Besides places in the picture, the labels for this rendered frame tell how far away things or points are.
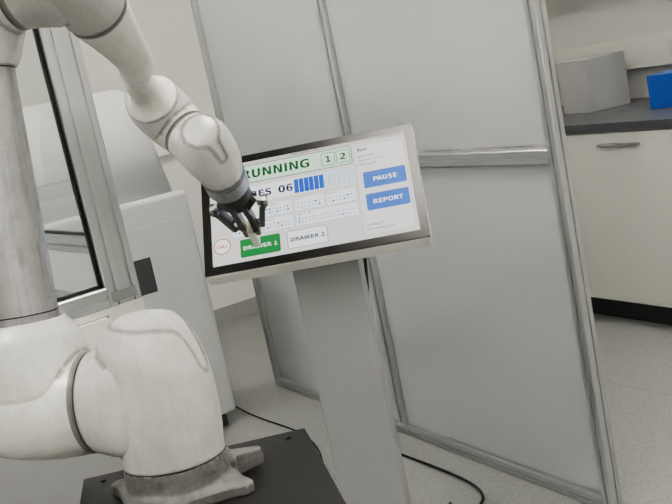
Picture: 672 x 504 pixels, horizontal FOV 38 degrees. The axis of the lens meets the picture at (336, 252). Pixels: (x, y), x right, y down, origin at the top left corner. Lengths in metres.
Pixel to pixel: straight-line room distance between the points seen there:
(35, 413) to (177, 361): 0.22
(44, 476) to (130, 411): 0.85
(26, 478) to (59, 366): 0.78
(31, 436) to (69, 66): 0.96
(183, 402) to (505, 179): 1.60
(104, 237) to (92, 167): 0.16
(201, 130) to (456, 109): 1.22
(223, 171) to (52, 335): 0.56
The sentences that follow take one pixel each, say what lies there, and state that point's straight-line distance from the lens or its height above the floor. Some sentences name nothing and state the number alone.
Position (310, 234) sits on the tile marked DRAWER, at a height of 1.01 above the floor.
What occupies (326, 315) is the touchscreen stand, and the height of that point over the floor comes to 0.80.
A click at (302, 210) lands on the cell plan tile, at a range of 2.23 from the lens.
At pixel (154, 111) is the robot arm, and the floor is 1.35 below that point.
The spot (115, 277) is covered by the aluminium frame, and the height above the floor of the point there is 1.01.
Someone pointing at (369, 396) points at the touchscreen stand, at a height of 0.58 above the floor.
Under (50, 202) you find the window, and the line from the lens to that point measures 2.18.
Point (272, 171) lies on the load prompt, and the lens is 2.31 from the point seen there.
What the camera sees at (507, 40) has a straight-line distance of 2.68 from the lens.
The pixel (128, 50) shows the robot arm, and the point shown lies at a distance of 1.57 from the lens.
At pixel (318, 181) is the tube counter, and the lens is 2.26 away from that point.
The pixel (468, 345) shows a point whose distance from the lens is 3.15.
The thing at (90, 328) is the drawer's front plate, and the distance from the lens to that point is 2.19.
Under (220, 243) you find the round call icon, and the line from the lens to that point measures 2.24.
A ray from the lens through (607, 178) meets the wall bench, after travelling 4.31.
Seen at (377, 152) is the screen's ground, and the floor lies 1.15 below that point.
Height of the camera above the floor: 1.38
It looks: 11 degrees down
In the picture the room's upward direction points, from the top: 12 degrees counter-clockwise
